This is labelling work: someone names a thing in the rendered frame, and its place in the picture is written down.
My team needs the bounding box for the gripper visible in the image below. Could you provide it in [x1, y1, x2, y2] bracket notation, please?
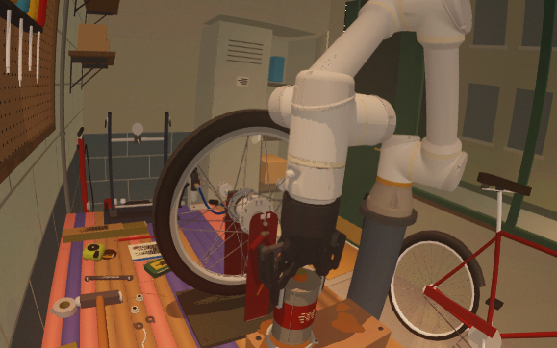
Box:
[258, 190, 348, 294]

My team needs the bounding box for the red stand knob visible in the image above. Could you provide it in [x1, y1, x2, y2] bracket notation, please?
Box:
[247, 231, 270, 253]

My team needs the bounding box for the red oil can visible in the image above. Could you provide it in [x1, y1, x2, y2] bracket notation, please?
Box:
[269, 267, 320, 347]

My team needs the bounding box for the red wheel stand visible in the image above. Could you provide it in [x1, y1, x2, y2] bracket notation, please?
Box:
[222, 191, 280, 324]

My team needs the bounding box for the white wheel hub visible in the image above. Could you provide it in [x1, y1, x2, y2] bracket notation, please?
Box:
[216, 181, 266, 236]

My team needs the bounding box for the black tyre spoked wheel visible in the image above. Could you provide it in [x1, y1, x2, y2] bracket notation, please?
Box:
[151, 108, 299, 298]

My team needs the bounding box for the wooden block base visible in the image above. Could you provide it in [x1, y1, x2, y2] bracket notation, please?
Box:
[244, 298, 392, 348]

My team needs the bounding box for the orange box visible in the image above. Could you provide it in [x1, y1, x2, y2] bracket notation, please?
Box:
[259, 153, 290, 186]

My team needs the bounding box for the green box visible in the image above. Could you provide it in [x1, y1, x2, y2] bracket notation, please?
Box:
[142, 257, 172, 280]

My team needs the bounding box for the blue box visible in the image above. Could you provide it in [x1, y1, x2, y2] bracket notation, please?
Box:
[267, 55, 287, 84]

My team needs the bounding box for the red bicycle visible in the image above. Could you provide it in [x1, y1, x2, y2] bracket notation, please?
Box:
[388, 170, 557, 348]

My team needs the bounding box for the grey metal locker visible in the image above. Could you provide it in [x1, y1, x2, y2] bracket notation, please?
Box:
[194, 13, 332, 206]

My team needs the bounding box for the olive wooden plank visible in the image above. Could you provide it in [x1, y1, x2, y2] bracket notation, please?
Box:
[61, 220, 150, 244]

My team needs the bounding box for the brown wooden mallet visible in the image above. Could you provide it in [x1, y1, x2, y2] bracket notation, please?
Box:
[77, 289, 125, 348]

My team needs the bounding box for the yellow tape measure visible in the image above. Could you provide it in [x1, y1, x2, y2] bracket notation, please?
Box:
[82, 242, 107, 262]

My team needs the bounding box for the red floor pump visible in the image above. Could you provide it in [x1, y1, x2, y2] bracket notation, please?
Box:
[75, 126, 91, 214]

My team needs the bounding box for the beige tape roll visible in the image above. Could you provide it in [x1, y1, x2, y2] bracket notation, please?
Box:
[49, 296, 80, 320]

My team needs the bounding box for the green framed window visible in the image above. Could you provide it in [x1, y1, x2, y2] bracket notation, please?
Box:
[341, 0, 557, 264]

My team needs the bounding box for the cardboard box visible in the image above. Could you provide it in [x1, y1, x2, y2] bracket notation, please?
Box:
[75, 23, 112, 53]

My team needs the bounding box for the brown pegboard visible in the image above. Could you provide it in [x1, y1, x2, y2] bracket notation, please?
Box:
[0, 0, 62, 217]

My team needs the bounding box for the white hanging tool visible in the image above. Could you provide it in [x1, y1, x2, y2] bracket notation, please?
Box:
[5, 8, 13, 76]
[16, 17, 25, 88]
[27, 24, 35, 73]

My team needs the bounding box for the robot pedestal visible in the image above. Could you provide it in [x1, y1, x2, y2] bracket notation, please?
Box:
[346, 198, 418, 321]

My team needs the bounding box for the blue cable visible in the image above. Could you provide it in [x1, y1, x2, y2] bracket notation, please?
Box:
[197, 186, 229, 217]

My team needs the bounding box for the dark stand base plate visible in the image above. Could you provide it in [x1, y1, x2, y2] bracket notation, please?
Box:
[175, 284, 279, 348]

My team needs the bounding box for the black gauge caliper frame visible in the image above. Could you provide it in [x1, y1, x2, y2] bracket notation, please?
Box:
[102, 111, 173, 226]

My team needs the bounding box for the grey wall pipe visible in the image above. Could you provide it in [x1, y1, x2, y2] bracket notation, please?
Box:
[58, 0, 72, 214]

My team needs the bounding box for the brown wall shelf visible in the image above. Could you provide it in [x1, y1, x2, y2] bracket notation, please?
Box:
[67, 50, 117, 94]
[72, 0, 122, 25]

